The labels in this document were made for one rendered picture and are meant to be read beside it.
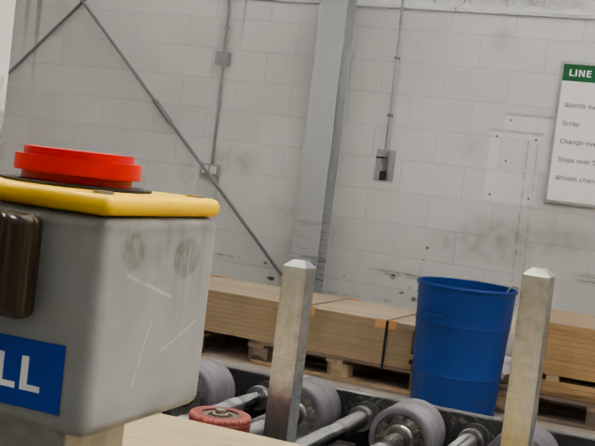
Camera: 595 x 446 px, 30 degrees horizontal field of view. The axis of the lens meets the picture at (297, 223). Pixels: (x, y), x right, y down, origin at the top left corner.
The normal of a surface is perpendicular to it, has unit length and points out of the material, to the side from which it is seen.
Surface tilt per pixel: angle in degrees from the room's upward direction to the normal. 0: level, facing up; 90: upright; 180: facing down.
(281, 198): 90
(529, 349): 90
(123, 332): 90
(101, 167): 90
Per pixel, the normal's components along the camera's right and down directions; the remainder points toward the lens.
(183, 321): 0.92, 0.13
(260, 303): -0.41, 0.00
